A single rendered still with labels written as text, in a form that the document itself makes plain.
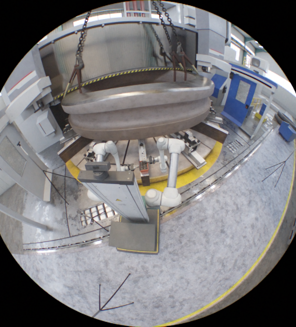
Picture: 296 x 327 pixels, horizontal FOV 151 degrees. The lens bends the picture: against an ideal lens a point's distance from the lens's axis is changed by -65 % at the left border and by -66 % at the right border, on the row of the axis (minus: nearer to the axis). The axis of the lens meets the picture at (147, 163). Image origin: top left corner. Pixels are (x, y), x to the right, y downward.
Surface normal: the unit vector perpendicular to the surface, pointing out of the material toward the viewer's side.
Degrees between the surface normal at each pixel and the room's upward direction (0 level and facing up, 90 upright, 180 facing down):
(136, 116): 90
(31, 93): 90
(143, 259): 0
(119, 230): 0
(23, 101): 90
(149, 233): 0
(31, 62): 90
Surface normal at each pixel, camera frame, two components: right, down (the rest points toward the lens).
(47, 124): 0.42, 0.70
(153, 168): -0.07, -0.61
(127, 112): 0.03, 0.79
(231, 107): -0.90, 0.37
